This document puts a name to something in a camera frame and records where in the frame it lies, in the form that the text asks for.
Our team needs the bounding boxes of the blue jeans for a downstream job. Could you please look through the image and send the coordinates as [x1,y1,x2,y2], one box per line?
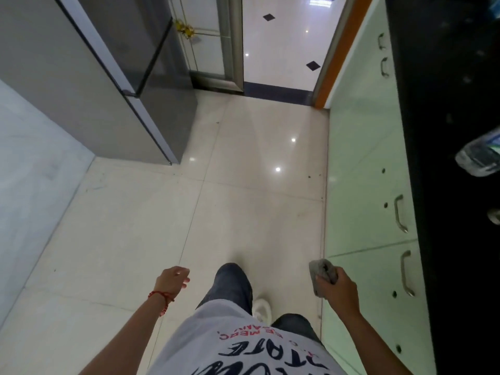
[196,262,326,348]

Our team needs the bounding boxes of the person's left forearm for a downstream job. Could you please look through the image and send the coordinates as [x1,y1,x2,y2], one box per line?
[78,296,172,375]

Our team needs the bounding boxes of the metal framed glass door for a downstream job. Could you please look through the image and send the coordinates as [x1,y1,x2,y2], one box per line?
[167,0,245,93]

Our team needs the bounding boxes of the person's left hand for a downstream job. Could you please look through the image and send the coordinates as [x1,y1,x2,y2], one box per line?
[154,266,191,299]

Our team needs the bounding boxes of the person's right hand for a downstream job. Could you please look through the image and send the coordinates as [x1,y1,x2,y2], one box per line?
[314,266,360,316]

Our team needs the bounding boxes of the yellow door ornament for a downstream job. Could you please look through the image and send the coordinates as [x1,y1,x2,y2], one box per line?
[174,20,196,40]

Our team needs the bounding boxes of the red thread bracelet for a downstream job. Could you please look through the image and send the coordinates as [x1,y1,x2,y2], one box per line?
[148,290,175,317]

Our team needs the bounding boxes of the grey cleaning cloth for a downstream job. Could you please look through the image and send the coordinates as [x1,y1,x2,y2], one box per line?
[309,259,339,299]

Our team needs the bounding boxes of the white printed t-shirt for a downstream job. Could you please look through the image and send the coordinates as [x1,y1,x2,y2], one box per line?
[146,298,349,375]

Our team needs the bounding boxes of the white shoe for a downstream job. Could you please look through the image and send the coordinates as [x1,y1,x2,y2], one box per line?
[252,297,273,325]

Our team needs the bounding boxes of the grey refrigerator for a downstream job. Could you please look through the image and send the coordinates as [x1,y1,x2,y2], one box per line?
[0,0,198,165]

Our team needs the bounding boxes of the clear plastic water bottle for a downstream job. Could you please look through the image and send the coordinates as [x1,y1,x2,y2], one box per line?
[455,126,500,178]

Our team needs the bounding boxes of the person's right forearm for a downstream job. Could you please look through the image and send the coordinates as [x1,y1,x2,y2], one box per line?
[337,308,414,375]

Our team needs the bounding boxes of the pale green cabinet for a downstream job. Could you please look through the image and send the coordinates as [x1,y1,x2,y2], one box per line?
[320,0,438,375]

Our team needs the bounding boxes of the orange wooden door frame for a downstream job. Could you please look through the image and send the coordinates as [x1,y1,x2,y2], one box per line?
[312,0,376,110]

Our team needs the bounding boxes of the long metal cabinet handle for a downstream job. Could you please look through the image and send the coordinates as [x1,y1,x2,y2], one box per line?
[393,194,409,234]
[400,250,416,297]

